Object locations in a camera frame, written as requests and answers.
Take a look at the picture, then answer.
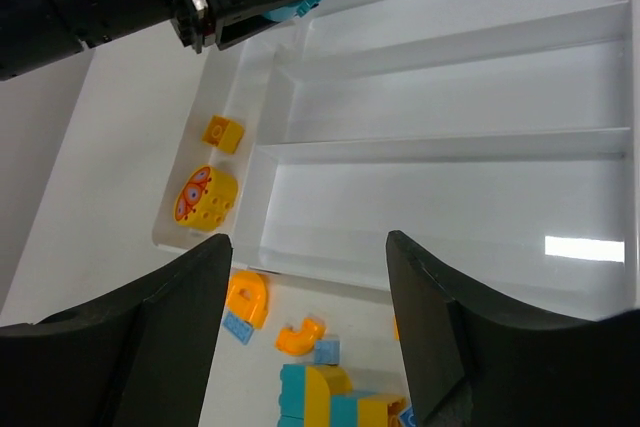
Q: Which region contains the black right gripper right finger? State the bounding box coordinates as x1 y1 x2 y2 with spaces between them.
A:
386 231 639 426

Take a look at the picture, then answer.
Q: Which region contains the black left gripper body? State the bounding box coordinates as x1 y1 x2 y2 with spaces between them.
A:
1 0 197 80

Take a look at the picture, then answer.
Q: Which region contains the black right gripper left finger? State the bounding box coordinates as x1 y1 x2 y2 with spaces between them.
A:
1 234 232 426

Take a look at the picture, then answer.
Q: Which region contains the small orange square lego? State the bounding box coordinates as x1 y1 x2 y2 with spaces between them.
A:
202 115 245 155

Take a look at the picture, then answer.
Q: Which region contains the teal yellow lego block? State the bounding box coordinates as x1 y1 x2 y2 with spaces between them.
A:
277 364 417 427

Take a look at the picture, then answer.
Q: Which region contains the yellow round printed lego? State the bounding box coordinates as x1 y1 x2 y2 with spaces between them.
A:
173 164 239 232

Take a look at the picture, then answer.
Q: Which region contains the small blue flat lego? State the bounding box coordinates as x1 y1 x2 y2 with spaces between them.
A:
222 311 254 345

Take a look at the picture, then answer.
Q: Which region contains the orange arch lego piece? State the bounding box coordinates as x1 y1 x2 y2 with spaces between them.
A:
226 270 269 329

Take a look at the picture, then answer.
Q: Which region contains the small blue square lego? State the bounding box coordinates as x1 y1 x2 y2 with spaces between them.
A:
313 337 341 366

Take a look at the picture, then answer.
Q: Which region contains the orange curved lego piece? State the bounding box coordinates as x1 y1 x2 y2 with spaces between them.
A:
274 317 326 357

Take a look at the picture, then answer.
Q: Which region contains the white divided sorting tray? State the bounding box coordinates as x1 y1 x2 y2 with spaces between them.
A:
151 0 639 319

